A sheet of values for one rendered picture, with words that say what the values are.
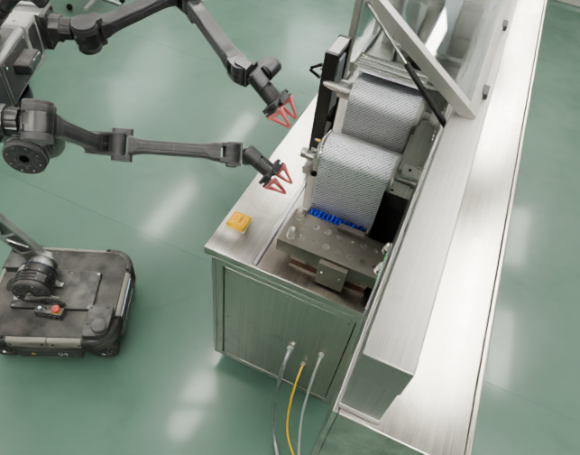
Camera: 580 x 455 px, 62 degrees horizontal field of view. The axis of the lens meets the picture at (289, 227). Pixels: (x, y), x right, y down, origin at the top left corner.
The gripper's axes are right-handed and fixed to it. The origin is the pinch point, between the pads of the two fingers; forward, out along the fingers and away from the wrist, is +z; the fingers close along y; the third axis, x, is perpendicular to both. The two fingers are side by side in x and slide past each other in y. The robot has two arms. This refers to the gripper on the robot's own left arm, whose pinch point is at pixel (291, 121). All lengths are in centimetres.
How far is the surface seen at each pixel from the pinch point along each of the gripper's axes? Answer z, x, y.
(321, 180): 21.1, -0.2, 7.5
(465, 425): 45, 53, 84
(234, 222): 16.5, -36.7, 18.8
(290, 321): 59, -38, 32
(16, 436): 29, -148, 99
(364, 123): 18.6, 12.1, -16.2
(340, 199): 30.7, 0.9, 7.5
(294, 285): 42, -19, 33
